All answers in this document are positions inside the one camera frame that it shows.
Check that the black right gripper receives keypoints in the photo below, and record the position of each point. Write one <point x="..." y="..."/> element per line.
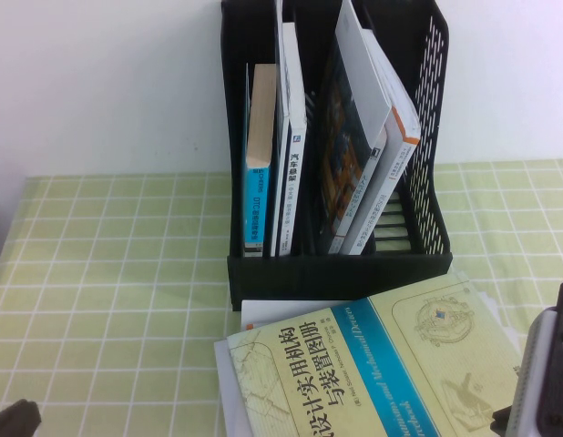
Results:
<point x="500" y="423"/>

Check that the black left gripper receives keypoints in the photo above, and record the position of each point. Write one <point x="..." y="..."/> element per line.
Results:
<point x="13" y="421"/>

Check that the blue spine book yellow cover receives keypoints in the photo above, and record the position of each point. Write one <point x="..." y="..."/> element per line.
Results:
<point x="377" y="364"/>

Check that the white book red print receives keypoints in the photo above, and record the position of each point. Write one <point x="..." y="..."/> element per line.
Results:
<point x="227" y="387"/>

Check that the black plastic book holder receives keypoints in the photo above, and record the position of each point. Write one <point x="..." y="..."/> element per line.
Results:
<point x="336" y="277"/>

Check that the white book orange spine band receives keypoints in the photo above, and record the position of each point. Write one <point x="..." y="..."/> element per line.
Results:
<point x="391" y="182"/>

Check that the grey spine book dark cover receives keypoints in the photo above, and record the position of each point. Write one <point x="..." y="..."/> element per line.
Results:
<point x="340" y="159"/>

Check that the white spine book black letters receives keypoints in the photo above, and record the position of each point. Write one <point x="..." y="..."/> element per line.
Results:
<point x="288" y="191"/>

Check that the cyan spine book tan pages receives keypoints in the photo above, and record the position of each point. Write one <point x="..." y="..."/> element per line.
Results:
<point x="256" y="209"/>

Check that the green checkered tablecloth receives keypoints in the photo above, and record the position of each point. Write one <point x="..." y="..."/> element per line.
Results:
<point x="104" y="273"/>

